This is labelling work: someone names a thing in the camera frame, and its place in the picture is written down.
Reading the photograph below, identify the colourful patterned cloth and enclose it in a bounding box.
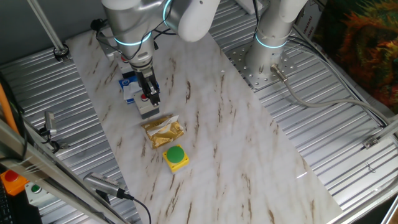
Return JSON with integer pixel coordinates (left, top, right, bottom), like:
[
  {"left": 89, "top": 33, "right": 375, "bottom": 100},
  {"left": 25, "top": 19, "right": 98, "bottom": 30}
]
[{"left": 312, "top": 0, "right": 398, "bottom": 114}]

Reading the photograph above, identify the metal pole with base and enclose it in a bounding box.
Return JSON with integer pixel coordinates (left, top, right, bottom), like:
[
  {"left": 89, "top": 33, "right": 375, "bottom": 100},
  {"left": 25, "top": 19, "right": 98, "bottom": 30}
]
[{"left": 26, "top": 0, "right": 71, "bottom": 62}]

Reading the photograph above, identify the gold tissue pack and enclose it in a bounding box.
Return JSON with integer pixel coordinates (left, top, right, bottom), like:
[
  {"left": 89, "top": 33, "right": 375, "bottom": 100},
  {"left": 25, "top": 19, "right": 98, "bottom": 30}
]
[{"left": 141, "top": 114, "right": 185, "bottom": 149}]

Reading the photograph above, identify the orange box red button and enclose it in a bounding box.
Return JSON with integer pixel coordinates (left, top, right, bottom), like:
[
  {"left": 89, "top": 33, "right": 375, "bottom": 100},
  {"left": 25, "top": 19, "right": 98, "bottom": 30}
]
[{"left": 0, "top": 169, "right": 30, "bottom": 197}]

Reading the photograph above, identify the black keyboard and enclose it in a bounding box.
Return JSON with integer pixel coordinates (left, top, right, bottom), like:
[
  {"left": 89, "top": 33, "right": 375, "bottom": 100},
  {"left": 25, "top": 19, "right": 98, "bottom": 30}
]
[{"left": 0, "top": 185, "right": 15, "bottom": 224}]

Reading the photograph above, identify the grey box green button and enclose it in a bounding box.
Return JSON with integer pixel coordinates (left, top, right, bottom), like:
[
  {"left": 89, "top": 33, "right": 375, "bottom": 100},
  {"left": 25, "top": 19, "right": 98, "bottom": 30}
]
[{"left": 24, "top": 182, "right": 55, "bottom": 208}]

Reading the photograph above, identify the aluminium frame beam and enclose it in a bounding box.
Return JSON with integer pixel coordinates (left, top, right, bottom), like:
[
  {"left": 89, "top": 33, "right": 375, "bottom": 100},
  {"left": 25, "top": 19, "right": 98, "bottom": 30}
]
[{"left": 0, "top": 118, "right": 128, "bottom": 224}]

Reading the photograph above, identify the black metal clamp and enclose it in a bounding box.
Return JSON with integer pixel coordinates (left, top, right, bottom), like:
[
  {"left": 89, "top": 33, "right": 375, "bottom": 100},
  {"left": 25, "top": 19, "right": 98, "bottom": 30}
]
[{"left": 39, "top": 110, "right": 69, "bottom": 153}]

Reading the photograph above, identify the silver ribbed camera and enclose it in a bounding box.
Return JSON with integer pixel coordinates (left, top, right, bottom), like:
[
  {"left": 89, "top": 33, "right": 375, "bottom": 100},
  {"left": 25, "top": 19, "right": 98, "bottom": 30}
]
[{"left": 83, "top": 172, "right": 127, "bottom": 200}]

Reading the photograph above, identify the cardboard box red print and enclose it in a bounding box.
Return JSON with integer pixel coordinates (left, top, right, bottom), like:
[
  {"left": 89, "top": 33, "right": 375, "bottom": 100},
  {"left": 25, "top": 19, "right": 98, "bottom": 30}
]
[{"left": 294, "top": 0, "right": 327, "bottom": 41}]

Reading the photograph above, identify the grey box small red button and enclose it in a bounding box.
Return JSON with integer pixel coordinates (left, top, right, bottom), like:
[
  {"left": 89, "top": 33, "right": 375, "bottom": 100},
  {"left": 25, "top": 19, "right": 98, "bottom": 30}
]
[{"left": 133, "top": 91, "right": 160, "bottom": 120}]

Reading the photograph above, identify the white marble pattern mat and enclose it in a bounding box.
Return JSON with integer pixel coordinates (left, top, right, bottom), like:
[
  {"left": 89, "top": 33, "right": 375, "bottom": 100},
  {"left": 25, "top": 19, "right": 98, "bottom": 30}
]
[{"left": 65, "top": 29, "right": 343, "bottom": 224}]

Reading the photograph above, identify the orange cable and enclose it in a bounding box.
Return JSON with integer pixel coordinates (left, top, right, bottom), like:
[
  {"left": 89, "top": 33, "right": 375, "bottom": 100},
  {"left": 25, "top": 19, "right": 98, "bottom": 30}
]
[{"left": 0, "top": 83, "right": 19, "bottom": 134}]

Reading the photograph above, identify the black camera cable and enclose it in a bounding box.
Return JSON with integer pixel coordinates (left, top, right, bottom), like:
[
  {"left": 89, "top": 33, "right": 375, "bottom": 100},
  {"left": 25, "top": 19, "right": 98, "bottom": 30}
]
[{"left": 118, "top": 189, "right": 152, "bottom": 224}]

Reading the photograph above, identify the yellow box green button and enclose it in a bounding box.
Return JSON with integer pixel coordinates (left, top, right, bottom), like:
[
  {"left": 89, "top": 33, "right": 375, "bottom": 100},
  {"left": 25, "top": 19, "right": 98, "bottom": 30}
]
[{"left": 162, "top": 144, "right": 190, "bottom": 174}]

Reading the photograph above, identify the small metal corner bracket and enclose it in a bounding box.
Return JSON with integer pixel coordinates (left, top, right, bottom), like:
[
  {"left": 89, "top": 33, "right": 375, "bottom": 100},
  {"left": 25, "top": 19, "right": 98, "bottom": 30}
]
[{"left": 362, "top": 136, "right": 381, "bottom": 149}]

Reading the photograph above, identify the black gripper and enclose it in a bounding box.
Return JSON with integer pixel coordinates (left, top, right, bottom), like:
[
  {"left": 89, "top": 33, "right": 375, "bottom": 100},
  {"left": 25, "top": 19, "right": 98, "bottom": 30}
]
[{"left": 132, "top": 60, "right": 162, "bottom": 107}]

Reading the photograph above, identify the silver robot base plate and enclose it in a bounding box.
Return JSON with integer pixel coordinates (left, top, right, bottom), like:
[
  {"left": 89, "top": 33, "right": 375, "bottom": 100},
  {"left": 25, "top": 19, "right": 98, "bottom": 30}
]
[{"left": 225, "top": 40, "right": 298, "bottom": 91}]

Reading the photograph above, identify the long black arm cable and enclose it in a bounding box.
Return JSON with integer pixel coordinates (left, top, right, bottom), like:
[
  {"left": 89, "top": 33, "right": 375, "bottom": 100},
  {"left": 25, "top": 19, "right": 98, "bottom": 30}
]
[
  {"left": 95, "top": 29, "right": 150, "bottom": 62},
  {"left": 152, "top": 27, "right": 177, "bottom": 50}
]

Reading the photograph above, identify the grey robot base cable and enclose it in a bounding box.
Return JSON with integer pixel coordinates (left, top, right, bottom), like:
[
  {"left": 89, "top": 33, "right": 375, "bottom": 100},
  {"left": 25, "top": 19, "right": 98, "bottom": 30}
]
[{"left": 269, "top": 63, "right": 392, "bottom": 125}]

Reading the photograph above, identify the blue tissue pack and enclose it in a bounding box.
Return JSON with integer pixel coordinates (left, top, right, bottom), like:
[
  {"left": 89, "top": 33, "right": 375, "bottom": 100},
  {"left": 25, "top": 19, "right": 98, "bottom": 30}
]
[{"left": 118, "top": 76, "right": 160, "bottom": 105}]

